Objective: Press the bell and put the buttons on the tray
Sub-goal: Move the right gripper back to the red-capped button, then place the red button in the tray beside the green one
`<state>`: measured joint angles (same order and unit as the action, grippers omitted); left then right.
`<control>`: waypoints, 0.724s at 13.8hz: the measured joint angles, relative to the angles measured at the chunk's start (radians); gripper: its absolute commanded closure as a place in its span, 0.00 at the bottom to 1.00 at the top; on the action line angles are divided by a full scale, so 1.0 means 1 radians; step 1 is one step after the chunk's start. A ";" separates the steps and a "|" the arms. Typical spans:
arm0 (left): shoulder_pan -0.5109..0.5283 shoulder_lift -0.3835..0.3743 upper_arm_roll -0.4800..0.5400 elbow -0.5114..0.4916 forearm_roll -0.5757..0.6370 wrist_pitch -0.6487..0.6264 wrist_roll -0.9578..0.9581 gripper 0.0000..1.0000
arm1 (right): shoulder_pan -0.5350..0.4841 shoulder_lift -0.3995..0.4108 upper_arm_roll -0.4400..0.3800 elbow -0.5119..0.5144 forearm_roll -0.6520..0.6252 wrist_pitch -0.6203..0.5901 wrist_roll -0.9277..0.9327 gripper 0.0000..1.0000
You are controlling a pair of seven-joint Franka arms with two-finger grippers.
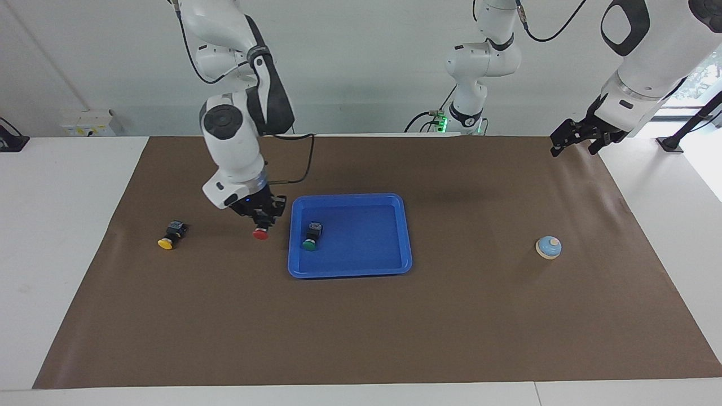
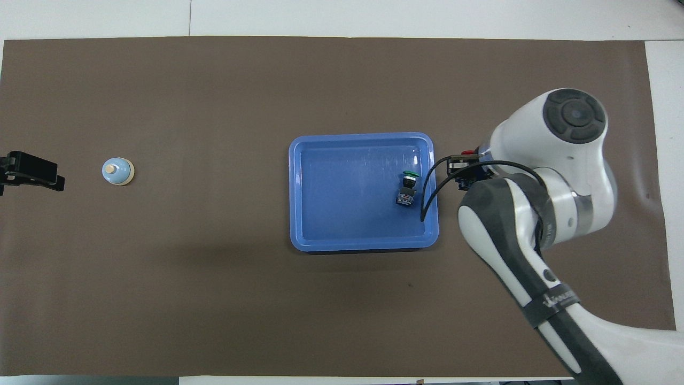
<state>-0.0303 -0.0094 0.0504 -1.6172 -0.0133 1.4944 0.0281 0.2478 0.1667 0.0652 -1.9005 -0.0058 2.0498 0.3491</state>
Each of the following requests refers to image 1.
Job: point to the black tripod stand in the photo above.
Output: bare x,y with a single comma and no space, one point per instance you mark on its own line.
671,144

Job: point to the white wall socket box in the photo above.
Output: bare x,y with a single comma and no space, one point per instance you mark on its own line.
87,124

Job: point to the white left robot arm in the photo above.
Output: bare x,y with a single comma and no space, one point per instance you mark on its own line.
648,62

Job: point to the small black stand foot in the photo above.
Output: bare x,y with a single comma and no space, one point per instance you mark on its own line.
11,141

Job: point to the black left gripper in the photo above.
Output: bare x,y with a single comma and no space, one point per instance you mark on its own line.
586,131

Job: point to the brown table mat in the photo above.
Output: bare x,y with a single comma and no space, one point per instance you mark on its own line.
451,316

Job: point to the window with green foliage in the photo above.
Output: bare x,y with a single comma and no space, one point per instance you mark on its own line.
705,76

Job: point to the blue plastic tray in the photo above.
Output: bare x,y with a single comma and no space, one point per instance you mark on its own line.
361,242

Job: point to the green push button switch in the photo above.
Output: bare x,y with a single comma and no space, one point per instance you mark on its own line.
309,245

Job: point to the yellow push button switch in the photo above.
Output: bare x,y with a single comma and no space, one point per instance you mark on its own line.
166,243

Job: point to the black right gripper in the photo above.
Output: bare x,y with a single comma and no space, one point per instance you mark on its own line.
259,204

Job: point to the light blue call bell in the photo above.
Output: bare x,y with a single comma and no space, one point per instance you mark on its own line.
547,247

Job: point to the red push button switch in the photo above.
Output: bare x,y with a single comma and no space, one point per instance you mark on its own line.
260,234

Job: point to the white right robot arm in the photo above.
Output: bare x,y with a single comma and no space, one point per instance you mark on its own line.
231,146

